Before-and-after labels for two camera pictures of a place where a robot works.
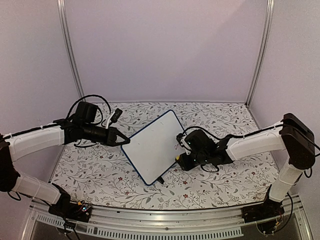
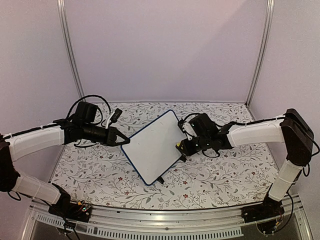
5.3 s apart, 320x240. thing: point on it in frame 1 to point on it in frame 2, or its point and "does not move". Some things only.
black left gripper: (112, 133) does not move
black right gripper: (186, 164) to (188, 150)
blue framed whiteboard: (154, 150) does not move
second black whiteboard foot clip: (160, 179) does not move
